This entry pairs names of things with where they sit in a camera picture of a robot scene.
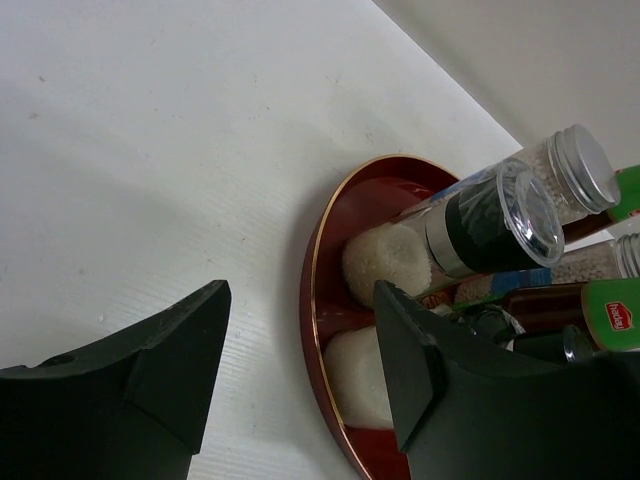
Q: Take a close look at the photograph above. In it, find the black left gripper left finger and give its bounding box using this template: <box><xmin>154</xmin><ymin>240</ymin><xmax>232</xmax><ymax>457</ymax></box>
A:
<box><xmin>1</xmin><ymin>280</ymin><xmax>231</xmax><ymax>479</ymax></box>

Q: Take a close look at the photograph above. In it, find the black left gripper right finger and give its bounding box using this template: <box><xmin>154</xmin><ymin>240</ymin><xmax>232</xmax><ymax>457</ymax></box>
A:
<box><xmin>374</xmin><ymin>281</ymin><xmax>639</xmax><ymax>479</ymax></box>

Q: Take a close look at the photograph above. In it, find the wide jar black handle lid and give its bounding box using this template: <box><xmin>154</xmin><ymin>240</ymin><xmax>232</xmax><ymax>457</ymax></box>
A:
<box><xmin>439</xmin><ymin>304</ymin><xmax>596</xmax><ymax>364</ymax></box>

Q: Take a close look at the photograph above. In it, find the sauce bottle yellow cap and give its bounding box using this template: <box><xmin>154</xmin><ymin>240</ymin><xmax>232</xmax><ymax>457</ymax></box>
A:
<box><xmin>419</xmin><ymin>275</ymin><xmax>640</xmax><ymax>353</ymax></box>
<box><xmin>559</xmin><ymin>163</ymin><xmax>640</xmax><ymax>246</ymax></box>

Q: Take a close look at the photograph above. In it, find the tall grinder clear cap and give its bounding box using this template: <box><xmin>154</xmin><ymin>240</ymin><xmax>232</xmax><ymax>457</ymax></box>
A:
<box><xmin>341</xmin><ymin>158</ymin><xmax>565</xmax><ymax>307</ymax></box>

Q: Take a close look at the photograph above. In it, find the red round tray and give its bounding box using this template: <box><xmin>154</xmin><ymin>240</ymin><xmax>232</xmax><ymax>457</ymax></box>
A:
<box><xmin>299</xmin><ymin>154</ymin><xmax>458</xmax><ymax>479</ymax></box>

